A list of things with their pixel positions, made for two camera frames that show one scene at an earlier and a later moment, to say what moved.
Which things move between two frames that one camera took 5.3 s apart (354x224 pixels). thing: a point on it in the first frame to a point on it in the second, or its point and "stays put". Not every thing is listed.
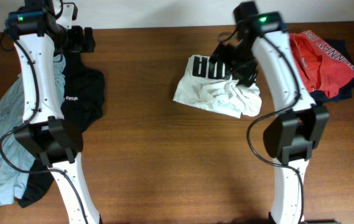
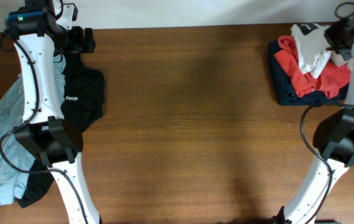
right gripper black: (245, 75) to (331, 33)
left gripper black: (78, 46) stays put
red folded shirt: (321, 70) stays put
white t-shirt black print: (221, 95) to (313, 46)
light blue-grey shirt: (2, 186) stays put
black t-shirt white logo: (82, 103) stays put
